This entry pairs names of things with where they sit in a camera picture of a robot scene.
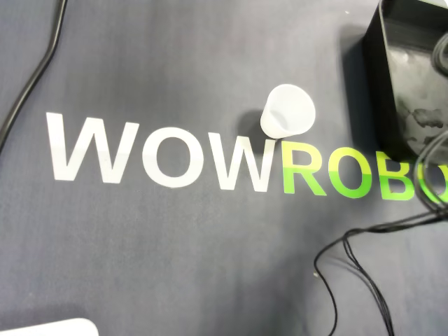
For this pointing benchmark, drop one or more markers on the black plastic tray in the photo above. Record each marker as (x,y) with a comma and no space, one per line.
(409,87)

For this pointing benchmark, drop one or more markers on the dark grey printed desk mat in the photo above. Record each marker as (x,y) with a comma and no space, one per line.
(140,245)

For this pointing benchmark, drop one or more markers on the white desk lamp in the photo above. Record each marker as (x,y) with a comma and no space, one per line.
(52,329)

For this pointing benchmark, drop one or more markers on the white translucent plastic cup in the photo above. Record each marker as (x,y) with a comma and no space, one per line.
(283,115)

